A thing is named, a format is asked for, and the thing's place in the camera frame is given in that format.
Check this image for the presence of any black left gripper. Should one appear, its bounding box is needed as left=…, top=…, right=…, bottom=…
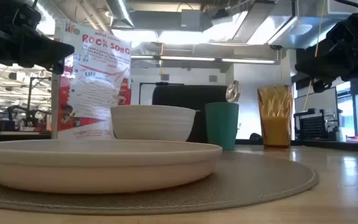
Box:
left=0, top=0, right=75, bottom=75

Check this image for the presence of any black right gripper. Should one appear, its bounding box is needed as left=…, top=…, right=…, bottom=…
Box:
left=294, top=0, right=358, bottom=93

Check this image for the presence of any amber glass of orange juice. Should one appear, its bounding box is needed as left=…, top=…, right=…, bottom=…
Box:
left=257, top=84, right=293, bottom=149

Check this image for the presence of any green plastic cup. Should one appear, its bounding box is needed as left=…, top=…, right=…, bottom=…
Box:
left=204, top=102, right=240, bottom=151

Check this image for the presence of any white ribbed bowl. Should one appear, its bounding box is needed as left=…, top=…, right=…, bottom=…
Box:
left=109, top=105, right=198, bottom=142

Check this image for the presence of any grey partition board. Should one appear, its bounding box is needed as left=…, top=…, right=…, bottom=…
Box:
left=293, top=86, right=339, bottom=113

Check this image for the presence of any black metal stand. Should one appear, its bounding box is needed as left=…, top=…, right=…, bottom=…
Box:
left=26, top=76, right=53, bottom=127

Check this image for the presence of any black perforated crate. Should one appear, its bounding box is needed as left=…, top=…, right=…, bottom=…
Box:
left=293, top=108, right=338, bottom=141

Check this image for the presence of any long ceiling light strip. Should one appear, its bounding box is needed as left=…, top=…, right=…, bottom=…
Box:
left=159, top=55, right=216, bottom=62
left=221, top=57, right=276, bottom=65

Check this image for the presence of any silver metal spoon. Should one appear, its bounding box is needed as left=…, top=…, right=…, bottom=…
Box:
left=225, top=80, right=241, bottom=104

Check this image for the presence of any white shallow plate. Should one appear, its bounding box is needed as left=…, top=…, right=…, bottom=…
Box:
left=0, top=139, right=223, bottom=195

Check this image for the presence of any black office chair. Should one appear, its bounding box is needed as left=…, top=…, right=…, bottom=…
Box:
left=152, top=84, right=229, bottom=144

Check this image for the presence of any grey round woven placemat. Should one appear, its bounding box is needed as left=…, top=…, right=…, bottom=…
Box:
left=0, top=151, right=319, bottom=216

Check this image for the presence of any grey ceiling junction box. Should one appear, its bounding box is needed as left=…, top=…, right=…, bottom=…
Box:
left=180, top=9, right=203, bottom=29

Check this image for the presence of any yellow hanging cable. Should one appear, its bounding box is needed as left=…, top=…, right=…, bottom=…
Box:
left=303, top=0, right=326, bottom=111

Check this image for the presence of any silver ventilation duct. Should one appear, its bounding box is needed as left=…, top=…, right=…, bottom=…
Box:
left=231, top=0, right=358, bottom=50

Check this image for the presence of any round silver duct pipe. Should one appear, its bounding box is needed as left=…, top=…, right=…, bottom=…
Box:
left=106, top=0, right=135, bottom=29

